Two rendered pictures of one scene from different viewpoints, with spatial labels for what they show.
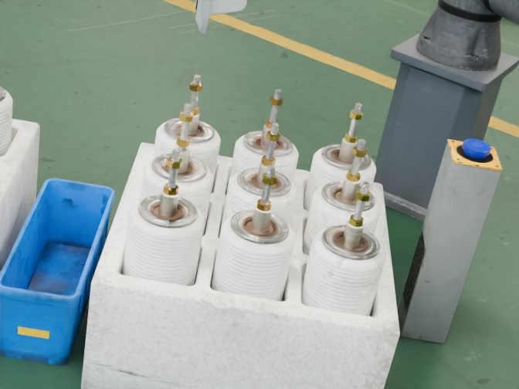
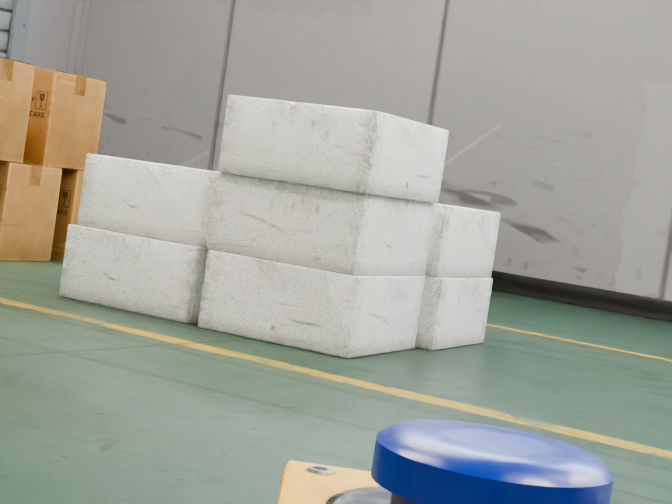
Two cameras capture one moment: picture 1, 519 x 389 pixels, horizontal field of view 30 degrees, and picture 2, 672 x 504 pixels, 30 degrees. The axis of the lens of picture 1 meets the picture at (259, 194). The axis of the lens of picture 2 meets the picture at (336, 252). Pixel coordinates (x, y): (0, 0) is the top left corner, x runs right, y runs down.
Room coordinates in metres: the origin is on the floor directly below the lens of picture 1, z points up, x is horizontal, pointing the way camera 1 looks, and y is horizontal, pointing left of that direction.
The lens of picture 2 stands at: (1.47, -0.31, 0.37)
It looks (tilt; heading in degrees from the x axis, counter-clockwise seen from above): 3 degrees down; 182
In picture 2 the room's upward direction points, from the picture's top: 8 degrees clockwise
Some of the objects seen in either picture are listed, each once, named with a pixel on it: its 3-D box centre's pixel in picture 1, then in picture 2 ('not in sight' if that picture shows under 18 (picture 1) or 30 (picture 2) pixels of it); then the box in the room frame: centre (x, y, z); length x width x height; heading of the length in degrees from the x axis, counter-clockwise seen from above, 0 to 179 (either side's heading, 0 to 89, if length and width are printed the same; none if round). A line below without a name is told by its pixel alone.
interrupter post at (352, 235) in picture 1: (352, 234); not in sight; (1.06, -0.13, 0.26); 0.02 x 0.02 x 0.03
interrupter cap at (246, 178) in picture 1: (263, 182); not in sight; (1.17, 0.00, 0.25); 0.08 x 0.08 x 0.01
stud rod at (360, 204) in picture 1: (359, 208); not in sight; (1.06, -0.13, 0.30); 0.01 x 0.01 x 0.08
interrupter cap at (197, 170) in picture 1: (179, 168); not in sight; (1.16, 0.11, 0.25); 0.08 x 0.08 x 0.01
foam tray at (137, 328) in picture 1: (245, 277); not in sight; (1.17, 0.00, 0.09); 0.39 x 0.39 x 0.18; 2
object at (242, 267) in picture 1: (248, 285); not in sight; (1.05, -0.01, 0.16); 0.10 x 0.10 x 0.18
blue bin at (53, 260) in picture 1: (58, 266); not in sight; (1.15, 0.27, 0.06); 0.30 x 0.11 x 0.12; 3
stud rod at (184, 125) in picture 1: (184, 130); not in sight; (1.16, 0.11, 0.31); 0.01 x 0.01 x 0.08
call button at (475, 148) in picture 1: (475, 150); (486, 501); (1.26, -0.29, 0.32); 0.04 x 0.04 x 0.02
